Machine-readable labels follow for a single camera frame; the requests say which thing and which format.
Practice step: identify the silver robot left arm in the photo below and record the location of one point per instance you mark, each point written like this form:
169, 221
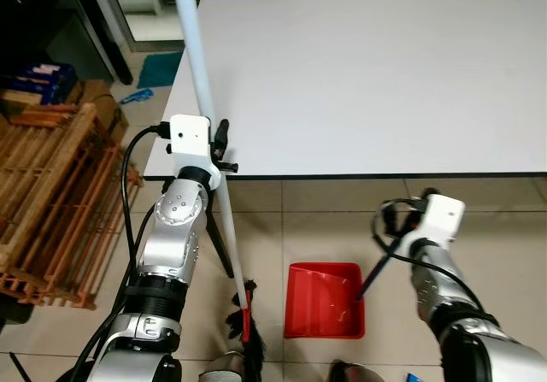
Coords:
171, 228

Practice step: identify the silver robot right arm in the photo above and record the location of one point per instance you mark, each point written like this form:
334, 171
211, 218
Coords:
461, 314

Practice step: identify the teal floor mat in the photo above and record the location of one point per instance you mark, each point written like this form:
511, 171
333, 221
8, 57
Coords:
161, 68

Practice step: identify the small blue wrapper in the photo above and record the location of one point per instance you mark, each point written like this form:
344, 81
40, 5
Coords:
137, 96

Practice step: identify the white table black legs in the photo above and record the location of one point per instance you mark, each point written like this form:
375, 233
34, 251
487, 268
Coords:
367, 83

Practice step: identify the wooden slatted rack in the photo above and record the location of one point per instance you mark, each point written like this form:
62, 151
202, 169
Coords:
60, 194

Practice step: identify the grey robot right leg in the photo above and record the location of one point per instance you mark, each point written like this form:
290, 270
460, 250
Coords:
350, 373

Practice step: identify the blue printed carton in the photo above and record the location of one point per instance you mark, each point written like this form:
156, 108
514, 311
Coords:
38, 79

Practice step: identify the dark cabinet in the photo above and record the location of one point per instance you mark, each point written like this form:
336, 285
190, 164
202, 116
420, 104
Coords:
51, 14

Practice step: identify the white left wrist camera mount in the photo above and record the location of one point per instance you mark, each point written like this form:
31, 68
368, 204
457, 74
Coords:
190, 143

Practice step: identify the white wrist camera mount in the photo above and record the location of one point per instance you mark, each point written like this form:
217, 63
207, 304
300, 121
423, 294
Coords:
190, 143
440, 218

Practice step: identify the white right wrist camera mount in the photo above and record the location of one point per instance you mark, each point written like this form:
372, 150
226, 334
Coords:
440, 218

